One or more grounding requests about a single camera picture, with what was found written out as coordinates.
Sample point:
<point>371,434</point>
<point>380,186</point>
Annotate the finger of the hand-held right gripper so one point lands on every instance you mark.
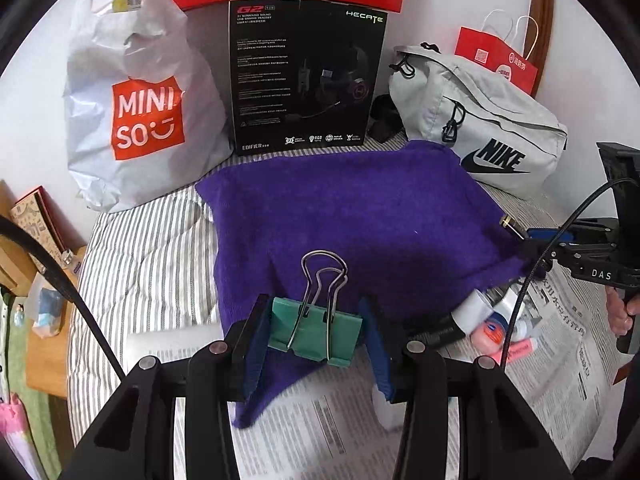
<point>575,250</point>
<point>550,234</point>

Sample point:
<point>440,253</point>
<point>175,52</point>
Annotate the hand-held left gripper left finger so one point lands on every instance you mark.
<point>252,355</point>

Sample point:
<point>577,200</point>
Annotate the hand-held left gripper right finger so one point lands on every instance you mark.
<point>380,355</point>

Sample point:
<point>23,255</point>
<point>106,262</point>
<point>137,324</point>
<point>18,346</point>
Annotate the green binder clip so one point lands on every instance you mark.
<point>305,332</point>

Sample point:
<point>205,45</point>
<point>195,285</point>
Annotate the person's right hand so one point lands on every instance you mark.
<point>620,312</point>

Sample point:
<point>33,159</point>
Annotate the white charger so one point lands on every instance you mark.
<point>387,410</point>

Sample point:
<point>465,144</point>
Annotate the black rectangular object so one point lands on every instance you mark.
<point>435,332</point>

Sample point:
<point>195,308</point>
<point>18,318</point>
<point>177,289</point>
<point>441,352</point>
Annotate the small white bottle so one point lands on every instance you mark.
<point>507,305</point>

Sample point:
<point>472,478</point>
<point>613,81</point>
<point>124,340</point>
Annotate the white paper sheet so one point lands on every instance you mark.
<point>165,345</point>

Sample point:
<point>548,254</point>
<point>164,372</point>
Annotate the pink round tin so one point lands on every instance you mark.
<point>487,332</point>

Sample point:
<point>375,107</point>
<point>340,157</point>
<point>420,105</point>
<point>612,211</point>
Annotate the newspaper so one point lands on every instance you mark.
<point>575,360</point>

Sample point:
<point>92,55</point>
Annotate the striped bed sheet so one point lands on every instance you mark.
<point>150,270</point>

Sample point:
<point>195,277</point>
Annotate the purple fleece cloth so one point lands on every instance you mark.
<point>350,210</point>

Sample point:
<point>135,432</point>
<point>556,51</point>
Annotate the grey waist bag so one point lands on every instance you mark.
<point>450,100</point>

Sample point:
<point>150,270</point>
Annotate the red paper bag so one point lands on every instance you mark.
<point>480,45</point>

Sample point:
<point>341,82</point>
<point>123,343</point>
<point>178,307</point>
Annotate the wooden nightstand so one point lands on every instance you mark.
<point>45,360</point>

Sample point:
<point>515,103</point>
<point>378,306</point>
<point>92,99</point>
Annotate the clear plastic packet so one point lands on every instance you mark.
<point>47,310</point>

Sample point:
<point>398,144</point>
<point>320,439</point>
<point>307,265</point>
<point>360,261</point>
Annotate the green cloth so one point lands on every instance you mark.
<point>42,425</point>

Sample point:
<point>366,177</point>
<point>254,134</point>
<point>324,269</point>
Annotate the pink cloth item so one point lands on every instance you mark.
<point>12,425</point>

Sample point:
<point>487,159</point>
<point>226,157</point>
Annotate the patterned box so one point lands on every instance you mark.
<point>32,215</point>

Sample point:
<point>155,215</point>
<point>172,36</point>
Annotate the black headset box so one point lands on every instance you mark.
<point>300,60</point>

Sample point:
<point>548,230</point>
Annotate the white plastic shopping bag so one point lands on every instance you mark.
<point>150,60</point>

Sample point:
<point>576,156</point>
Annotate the brown wooden bed frame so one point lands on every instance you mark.
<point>542,10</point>

